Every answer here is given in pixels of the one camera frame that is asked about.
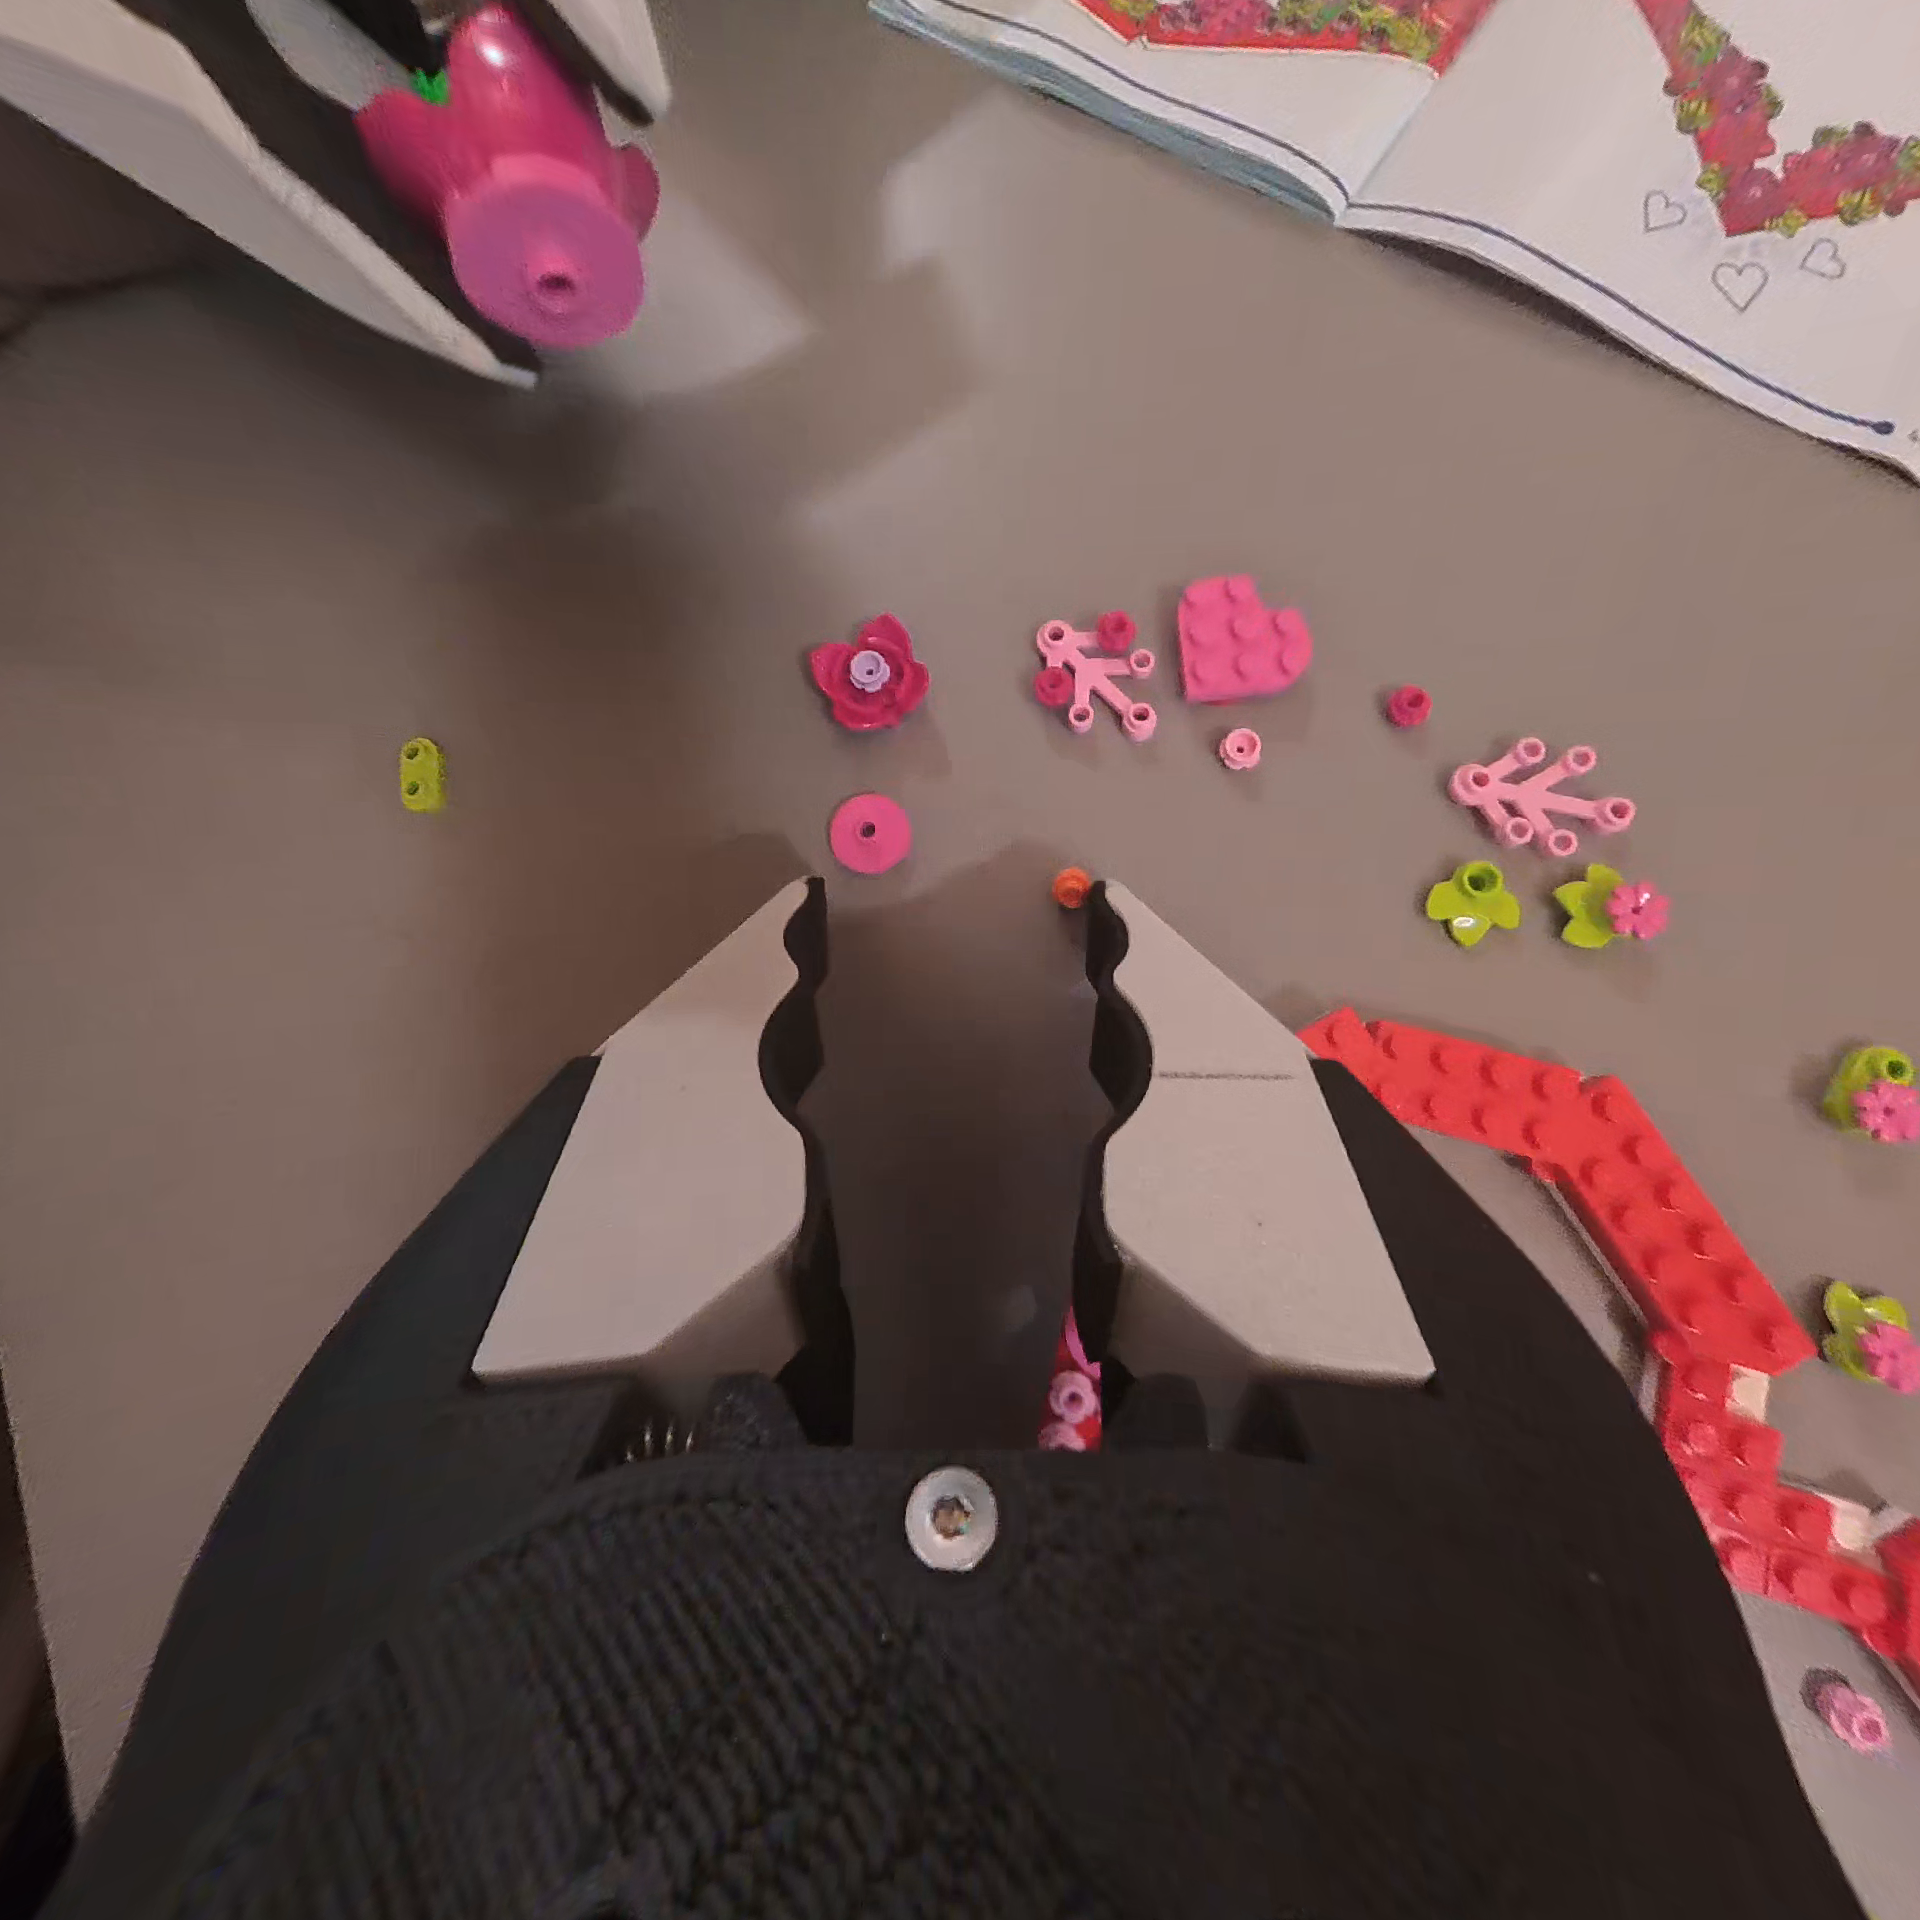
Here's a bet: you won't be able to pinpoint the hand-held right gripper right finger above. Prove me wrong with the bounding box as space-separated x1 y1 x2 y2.
1072 880 1436 1448

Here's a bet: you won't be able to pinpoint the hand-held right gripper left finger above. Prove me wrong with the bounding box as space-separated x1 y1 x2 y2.
471 878 856 1448

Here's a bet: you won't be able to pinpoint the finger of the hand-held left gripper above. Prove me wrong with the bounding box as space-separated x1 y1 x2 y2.
247 0 671 126
0 26 541 391

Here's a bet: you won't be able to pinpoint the pink flower lego piece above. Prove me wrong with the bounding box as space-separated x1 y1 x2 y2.
351 0 660 354

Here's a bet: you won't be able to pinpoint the red heart lego frame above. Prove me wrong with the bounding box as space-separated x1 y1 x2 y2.
1292 1006 1920 1703

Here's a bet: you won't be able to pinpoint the magenta rose with lavender stud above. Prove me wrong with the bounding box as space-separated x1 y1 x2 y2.
807 610 932 732

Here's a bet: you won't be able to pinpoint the scattered small lego pieces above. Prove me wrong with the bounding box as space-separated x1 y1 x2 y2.
1216 683 1920 1758

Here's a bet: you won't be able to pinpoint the pink branch lego piece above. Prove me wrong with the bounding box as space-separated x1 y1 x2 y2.
1032 608 1159 736
1447 736 1637 856

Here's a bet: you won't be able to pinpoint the pink heart lego plate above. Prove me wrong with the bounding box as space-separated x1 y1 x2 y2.
1173 574 1316 707

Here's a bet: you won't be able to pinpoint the open instruction booklet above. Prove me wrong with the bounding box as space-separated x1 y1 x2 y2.
869 0 1920 482

